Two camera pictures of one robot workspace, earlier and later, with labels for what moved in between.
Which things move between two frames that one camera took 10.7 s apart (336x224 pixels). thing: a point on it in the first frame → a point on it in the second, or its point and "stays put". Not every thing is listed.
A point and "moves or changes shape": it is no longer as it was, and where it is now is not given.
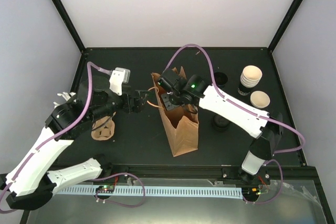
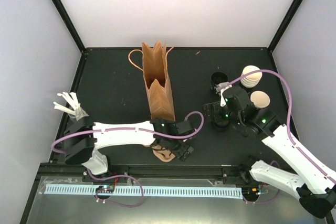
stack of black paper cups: (250, 77) stays put
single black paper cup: (259, 99) stays put
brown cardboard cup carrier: (103, 128) moves or changes shape
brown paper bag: (181, 124) moves or changes shape
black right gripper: (169, 106) → (214, 106)
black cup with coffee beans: (221, 79) stays put
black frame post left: (63, 10) stays put
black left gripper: (130, 107) → (185, 151)
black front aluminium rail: (270, 174) stays put
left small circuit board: (105, 189) stays put
